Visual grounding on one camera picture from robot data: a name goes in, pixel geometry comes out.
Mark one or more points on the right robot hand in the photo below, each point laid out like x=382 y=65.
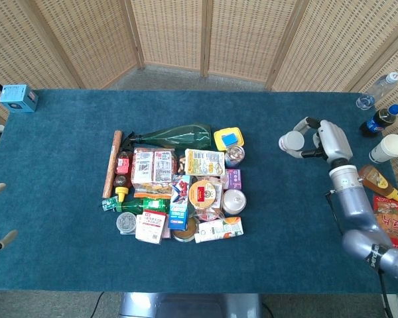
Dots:
x=335 y=142

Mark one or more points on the small white round can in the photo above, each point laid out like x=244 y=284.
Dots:
x=292 y=140

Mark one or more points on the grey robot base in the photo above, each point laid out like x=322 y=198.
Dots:
x=189 y=304

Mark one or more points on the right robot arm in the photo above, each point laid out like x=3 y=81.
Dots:
x=355 y=205

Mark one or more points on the cola bottle blue cap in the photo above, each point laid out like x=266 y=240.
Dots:
x=379 y=121

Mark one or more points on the honey squeeze bottle yellow cap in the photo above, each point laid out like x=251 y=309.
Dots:
x=379 y=182

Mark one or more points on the clear plastic water bottle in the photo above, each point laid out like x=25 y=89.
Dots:
x=376 y=89

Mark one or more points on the silver tin can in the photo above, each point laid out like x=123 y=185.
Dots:
x=234 y=201

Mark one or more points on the red label sauce bottle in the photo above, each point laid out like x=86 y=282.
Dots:
x=122 y=172

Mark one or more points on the grey round tin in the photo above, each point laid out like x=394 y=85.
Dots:
x=126 y=222

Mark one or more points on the round yellow red lid container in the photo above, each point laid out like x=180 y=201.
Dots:
x=202 y=194

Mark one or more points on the green glass bottle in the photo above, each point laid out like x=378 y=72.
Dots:
x=142 y=205

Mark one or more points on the green spray bottle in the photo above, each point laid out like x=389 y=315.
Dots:
x=179 y=136

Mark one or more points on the round brown tin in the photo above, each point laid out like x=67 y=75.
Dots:
x=184 y=233

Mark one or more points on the white paper cup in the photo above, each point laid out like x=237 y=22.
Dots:
x=388 y=148

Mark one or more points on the blue table cloth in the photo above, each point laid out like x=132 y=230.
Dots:
x=69 y=232

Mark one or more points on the blue cardboard box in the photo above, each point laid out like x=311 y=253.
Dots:
x=18 y=98

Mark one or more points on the red snack bag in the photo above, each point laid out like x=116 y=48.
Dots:
x=396 y=218

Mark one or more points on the shiny metal can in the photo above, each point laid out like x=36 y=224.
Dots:
x=235 y=155

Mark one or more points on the blue sponge block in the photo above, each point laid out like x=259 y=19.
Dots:
x=229 y=139

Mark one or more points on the purple small box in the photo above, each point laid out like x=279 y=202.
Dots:
x=233 y=179

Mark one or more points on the yellow plastic box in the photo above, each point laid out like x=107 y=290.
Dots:
x=219 y=137

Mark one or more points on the brown cylindrical stick pack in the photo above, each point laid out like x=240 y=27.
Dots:
x=112 y=164

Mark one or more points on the yellow white nut packet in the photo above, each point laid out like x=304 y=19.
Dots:
x=204 y=162

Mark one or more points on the white orange juice carton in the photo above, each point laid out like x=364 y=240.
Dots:
x=219 y=230

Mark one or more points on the orange snack bag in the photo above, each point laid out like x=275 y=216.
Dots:
x=152 y=190

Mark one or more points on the white red medicine box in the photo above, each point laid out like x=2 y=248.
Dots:
x=150 y=227

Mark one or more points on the red white labelled snack pack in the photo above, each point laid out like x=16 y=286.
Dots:
x=152 y=165

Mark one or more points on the red blue cartoon box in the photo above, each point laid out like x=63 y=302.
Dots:
x=180 y=190

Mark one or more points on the blue toothpaste box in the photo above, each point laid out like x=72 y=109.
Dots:
x=179 y=215

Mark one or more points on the woven folding screen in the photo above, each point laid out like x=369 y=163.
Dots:
x=199 y=36

